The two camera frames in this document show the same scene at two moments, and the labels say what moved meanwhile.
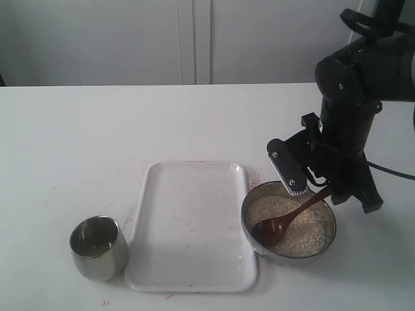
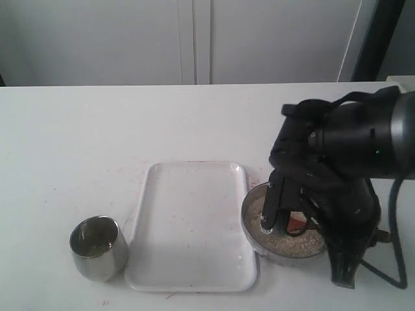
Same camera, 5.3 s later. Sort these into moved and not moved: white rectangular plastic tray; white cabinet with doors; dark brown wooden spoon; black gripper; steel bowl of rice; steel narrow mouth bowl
Moved: dark brown wooden spoon; black gripper
Not moved: white rectangular plastic tray; steel narrow mouth bowl; steel bowl of rice; white cabinet with doors
